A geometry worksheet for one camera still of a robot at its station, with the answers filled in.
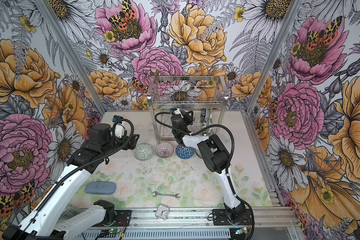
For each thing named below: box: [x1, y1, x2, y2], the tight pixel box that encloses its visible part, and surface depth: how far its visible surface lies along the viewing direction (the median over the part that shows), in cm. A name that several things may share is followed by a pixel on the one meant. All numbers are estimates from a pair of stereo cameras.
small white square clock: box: [155, 203, 170, 221], surface depth 76 cm
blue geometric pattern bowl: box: [175, 144, 195, 159], surface depth 99 cm
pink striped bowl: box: [155, 141, 174, 158], surface depth 98 cm
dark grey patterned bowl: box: [200, 108, 213, 125], surface depth 108 cm
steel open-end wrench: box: [152, 191, 181, 200], surface depth 83 cm
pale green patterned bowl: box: [133, 143, 154, 161], surface depth 98 cm
